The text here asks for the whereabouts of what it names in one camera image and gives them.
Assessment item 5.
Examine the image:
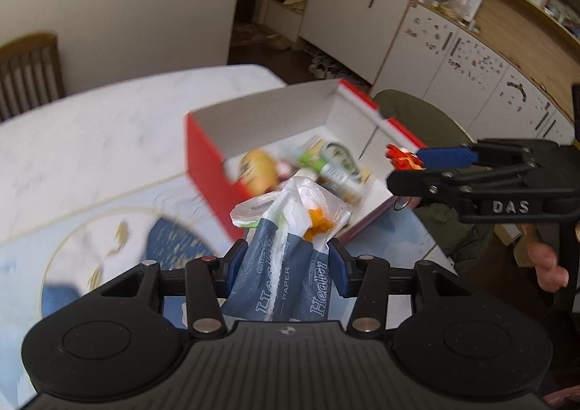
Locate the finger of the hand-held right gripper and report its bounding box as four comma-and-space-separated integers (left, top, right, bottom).
386, 163, 531, 208
416, 138, 535, 170

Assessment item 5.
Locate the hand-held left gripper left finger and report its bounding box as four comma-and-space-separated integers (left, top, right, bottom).
102, 240, 248, 338

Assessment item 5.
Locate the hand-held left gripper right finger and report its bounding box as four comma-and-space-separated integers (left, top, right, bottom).
328, 239, 476, 338

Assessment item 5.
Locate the red dragon keychain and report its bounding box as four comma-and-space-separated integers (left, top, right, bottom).
385, 144, 427, 212

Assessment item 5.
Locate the tissue pack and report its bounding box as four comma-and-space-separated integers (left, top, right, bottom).
181, 175, 354, 325

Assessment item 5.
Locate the yellow squishy toy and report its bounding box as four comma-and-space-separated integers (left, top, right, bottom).
238, 148, 279, 196

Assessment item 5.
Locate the green tube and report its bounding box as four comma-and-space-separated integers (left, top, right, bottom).
292, 138, 363, 187

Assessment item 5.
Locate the red cardboard box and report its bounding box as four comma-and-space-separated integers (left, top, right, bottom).
185, 79, 429, 243

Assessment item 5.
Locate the person's right hand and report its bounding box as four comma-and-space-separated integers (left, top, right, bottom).
527, 240, 571, 294

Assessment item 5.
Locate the green stool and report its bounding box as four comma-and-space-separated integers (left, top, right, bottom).
374, 89, 494, 263

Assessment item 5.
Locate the white sneaker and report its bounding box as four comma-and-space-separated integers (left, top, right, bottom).
309, 59, 338, 79

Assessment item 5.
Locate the white box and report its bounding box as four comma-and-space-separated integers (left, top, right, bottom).
453, 0, 483, 21

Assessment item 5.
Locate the white and wood cabinet unit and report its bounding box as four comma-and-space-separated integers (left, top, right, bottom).
258, 0, 580, 139

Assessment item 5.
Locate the patterned doormat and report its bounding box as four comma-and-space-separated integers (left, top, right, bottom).
231, 23, 291, 51

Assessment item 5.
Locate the dark wooden chair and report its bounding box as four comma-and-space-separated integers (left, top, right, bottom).
0, 32, 64, 121

